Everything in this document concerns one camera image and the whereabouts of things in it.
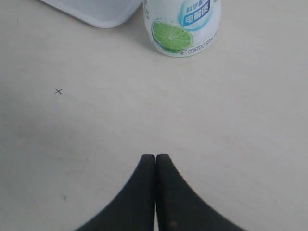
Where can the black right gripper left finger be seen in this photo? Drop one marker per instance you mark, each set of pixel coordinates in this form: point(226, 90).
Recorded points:
point(133, 207)

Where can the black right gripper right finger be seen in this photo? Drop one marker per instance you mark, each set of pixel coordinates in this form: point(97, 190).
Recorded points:
point(178, 206)

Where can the clear plastic drink bottle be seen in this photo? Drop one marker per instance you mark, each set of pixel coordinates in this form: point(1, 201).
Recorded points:
point(182, 28)

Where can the white rectangular plastic tray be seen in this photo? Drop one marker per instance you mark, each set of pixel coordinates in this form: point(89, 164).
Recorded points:
point(98, 13)

